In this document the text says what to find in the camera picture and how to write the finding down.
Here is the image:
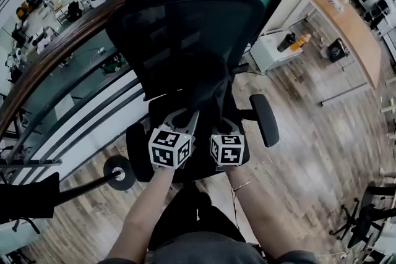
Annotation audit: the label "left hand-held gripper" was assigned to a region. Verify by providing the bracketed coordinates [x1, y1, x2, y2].
[147, 108, 200, 170]

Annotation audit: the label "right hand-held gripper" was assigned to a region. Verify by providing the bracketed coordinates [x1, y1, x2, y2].
[210, 118, 246, 168]

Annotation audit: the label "black coat rack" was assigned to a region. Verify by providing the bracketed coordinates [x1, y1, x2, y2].
[9, 155, 137, 234]

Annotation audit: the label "person's right forearm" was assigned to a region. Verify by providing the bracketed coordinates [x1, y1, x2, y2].
[227, 163, 299, 260]

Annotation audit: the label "person's left forearm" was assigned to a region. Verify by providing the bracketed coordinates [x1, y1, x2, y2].
[106, 165, 176, 264]

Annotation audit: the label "small black bag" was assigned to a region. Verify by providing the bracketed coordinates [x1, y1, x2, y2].
[327, 38, 350, 63]

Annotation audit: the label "black jacket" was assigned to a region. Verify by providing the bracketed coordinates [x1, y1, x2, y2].
[185, 52, 238, 134]

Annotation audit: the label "person's black trousers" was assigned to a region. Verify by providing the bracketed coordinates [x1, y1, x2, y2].
[148, 181, 247, 253]

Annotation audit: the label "person's grey top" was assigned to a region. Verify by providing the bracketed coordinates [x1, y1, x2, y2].
[145, 231, 318, 264]

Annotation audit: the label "small white cabinet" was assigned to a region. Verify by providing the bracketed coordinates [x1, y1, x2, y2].
[249, 35, 303, 72]

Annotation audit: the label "glass balustrade with black rails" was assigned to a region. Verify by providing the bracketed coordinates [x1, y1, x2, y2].
[0, 29, 149, 172]

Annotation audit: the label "black bottle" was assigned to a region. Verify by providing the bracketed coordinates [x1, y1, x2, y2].
[277, 32, 296, 53]

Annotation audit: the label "orange bottle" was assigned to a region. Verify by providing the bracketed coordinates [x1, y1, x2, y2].
[290, 33, 311, 51]

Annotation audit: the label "black mesh office chair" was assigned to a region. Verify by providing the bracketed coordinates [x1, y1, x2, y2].
[106, 0, 280, 184]

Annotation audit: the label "black swivel chair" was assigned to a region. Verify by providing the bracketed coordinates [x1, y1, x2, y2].
[329, 182, 396, 250]

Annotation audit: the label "long wooden table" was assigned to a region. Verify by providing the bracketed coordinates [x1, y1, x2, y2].
[305, 0, 383, 90]

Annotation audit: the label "thin wrist bracelet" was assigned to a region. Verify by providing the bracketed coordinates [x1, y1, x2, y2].
[232, 179, 252, 192]

